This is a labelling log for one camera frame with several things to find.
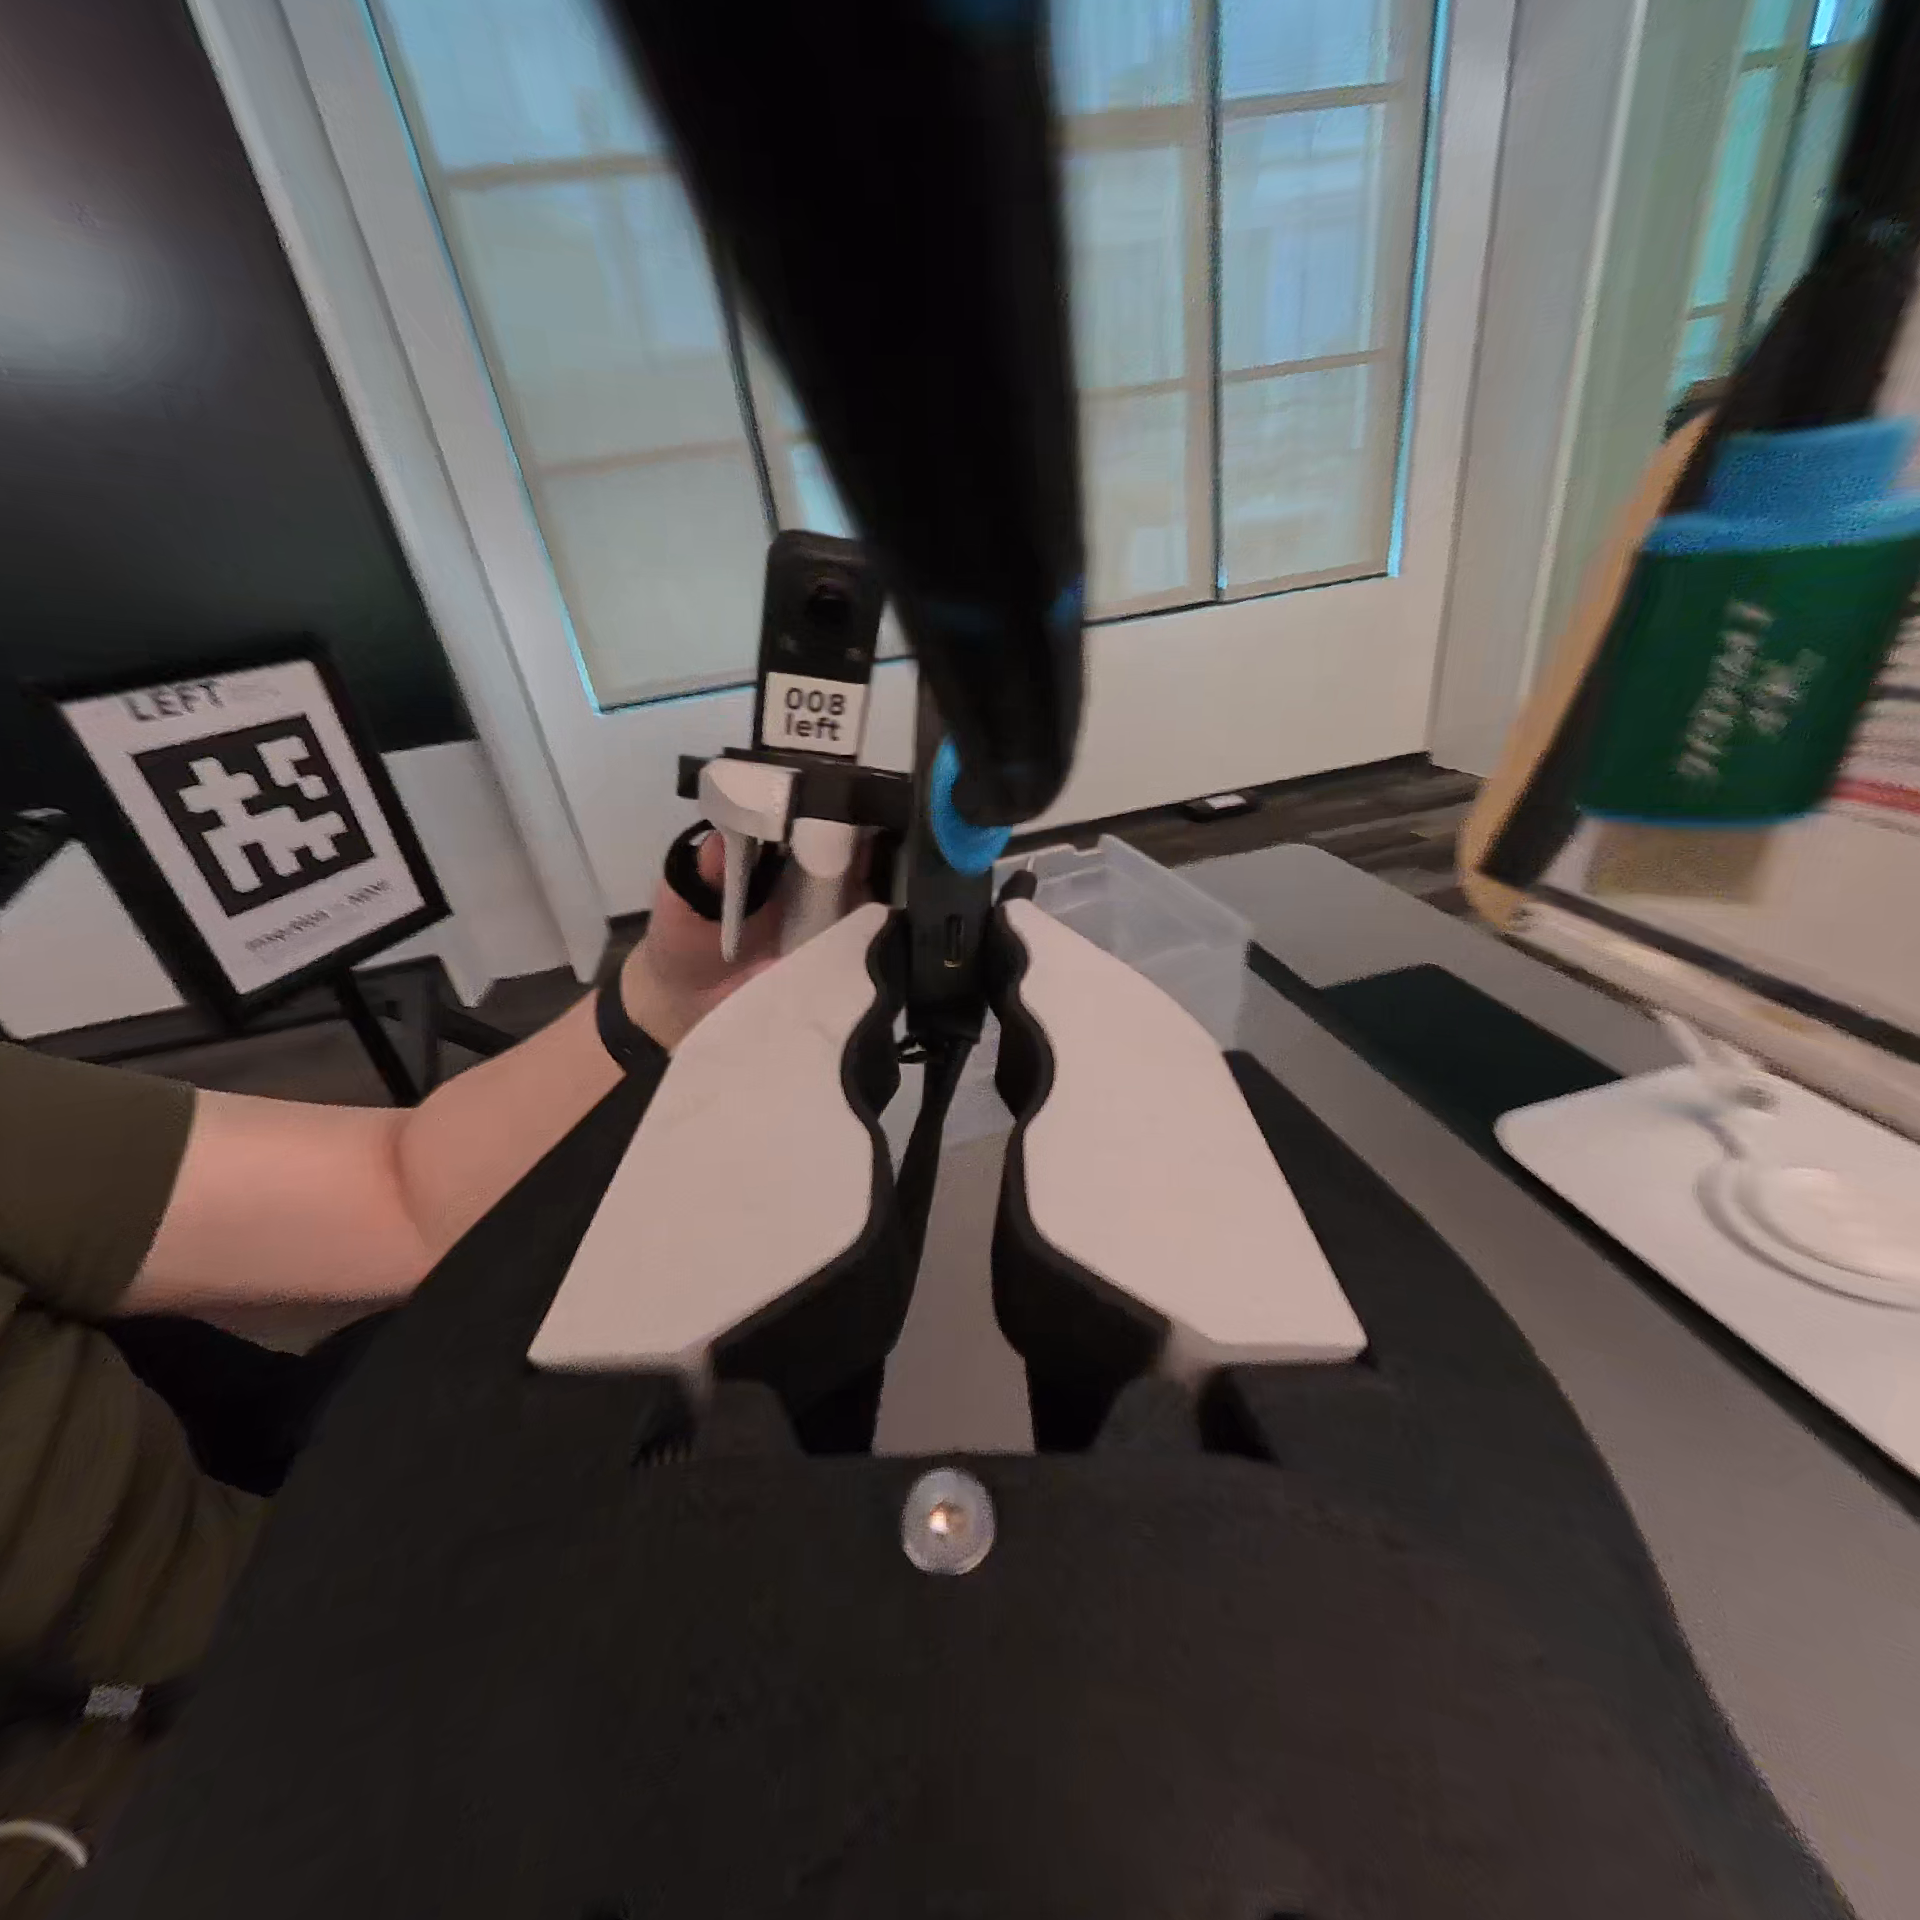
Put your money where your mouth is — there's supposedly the black and white marker sign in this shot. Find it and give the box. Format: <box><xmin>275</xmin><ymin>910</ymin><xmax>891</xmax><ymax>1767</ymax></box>
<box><xmin>46</xmin><ymin>645</ymin><xmax>449</xmax><ymax>1022</ymax></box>

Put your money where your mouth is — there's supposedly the black wristband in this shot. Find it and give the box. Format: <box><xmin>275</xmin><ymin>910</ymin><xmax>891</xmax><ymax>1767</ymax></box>
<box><xmin>594</xmin><ymin>973</ymin><xmax>671</xmax><ymax>1076</ymax></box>

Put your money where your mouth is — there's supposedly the white stand base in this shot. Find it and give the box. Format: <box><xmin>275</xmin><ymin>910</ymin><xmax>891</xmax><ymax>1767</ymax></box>
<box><xmin>1497</xmin><ymin>1052</ymin><xmax>1920</xmax><ymax>1478</ymax></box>

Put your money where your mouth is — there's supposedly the black sign stand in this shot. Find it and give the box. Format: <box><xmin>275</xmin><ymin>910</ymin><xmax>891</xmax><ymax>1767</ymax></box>
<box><xmin>0</xmin><ymin>808</ymin><xmax>514</xmax><ymax>1105</ymax></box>

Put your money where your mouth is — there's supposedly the person's left hand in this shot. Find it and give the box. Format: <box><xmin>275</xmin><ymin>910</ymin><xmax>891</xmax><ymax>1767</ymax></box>
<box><xmin>619</xmin><ymin>832</ymin><xmax>846</xmax><ymax>1054</ymax></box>

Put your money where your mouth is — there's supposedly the olive green shirt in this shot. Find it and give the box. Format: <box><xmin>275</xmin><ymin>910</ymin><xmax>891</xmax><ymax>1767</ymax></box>
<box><xmin>0</xmin><ymin>1042</ymin><xmax>311</xmax><ymax>1920</ymax></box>

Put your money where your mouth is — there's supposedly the white framed window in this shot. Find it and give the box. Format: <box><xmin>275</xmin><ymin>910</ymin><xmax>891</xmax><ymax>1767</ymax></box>
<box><xmin>1664</xmin><ymin>0</ymin><xmax>1920</xmax><ymax>408</ymax></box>

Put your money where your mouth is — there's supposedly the black desk mat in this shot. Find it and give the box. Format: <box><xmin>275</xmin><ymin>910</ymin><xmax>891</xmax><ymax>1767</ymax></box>
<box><xmin>1249</xmin><ymin>937</ymin><xmax>1630</xmax><ymax>1163</ymax></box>

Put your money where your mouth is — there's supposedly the clear plastic bin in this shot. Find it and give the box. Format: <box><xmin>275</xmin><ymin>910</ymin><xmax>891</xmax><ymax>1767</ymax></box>
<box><xmin>996</xmin><ymin>832</ymin><xmax>1255</xmax><ymax>1057</ymax></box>

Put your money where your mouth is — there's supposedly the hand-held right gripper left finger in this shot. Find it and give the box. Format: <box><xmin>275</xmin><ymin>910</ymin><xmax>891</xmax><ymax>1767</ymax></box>
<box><xmin>526</xmin><ymin>901</ymin><xmax>921</xmax><ymax>1454</ymax></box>

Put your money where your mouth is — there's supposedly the white framed glass door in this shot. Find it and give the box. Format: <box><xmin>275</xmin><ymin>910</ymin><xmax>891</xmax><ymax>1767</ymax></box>
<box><xmin>195</xmin><ymin>0</ymin><xmax>1518</xmax><ymax>929</ymax></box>

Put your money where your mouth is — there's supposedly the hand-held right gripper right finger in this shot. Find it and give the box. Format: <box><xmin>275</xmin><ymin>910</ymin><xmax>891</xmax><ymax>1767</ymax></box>
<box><xmin>990</xmin><ymin>897</ymin><xmax>1372</xmax><ymax>1454</ymax></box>

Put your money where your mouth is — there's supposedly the person's left forearm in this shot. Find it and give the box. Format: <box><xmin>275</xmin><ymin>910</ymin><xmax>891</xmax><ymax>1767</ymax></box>
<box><xmin>111</xmin><ymin>996</ymin><xmax>663</xmax><ymax>1322</ymax></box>

